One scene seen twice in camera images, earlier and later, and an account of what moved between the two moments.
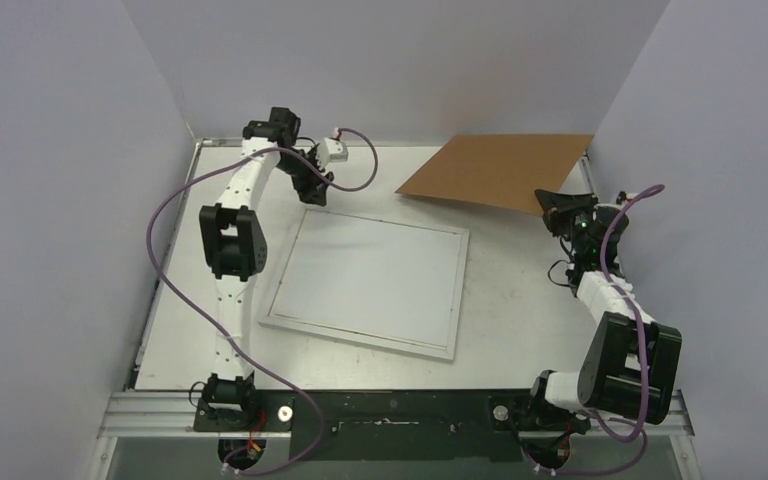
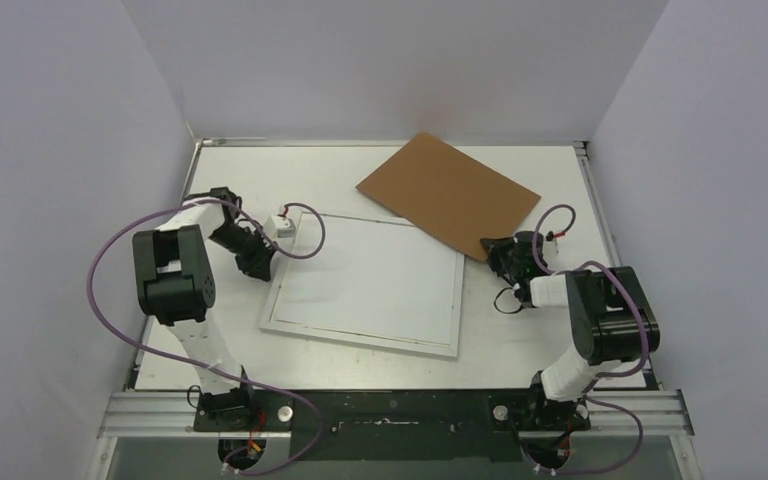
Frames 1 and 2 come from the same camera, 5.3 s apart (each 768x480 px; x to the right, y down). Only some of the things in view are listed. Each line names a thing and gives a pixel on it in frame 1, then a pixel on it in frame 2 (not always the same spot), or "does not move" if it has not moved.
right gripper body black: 570,207 → 503,255
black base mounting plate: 400,425 does not move
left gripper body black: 302,174 → 251,249
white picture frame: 382,282 does not move
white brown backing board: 497,171 → 451,194
